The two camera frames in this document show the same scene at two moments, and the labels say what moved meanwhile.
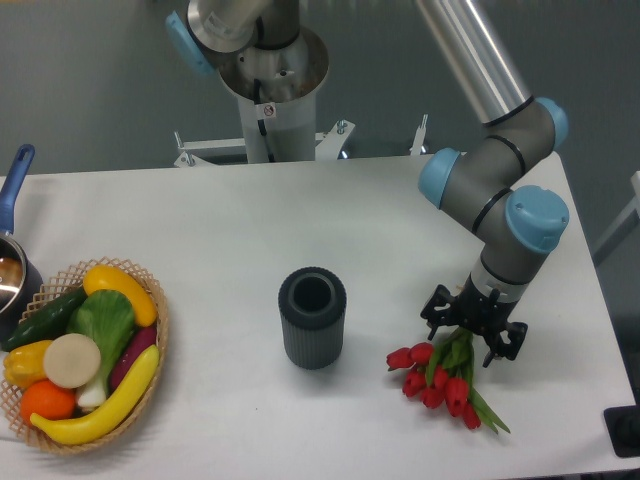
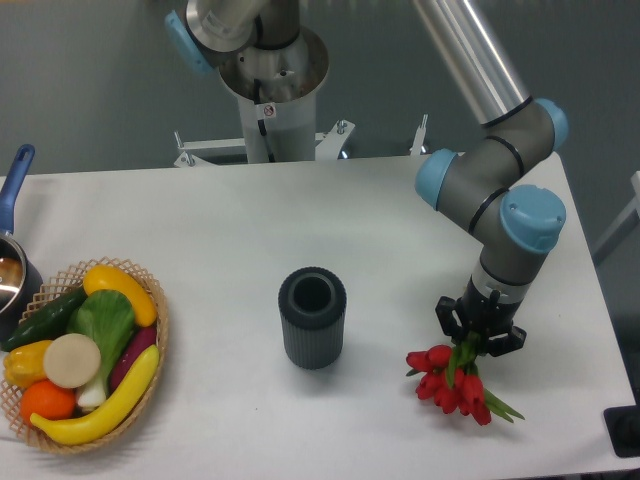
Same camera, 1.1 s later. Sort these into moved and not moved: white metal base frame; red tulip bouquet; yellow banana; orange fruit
Moved: red tulip bouquet
Not moved: white metal base frame; orange fruit; yellow banana
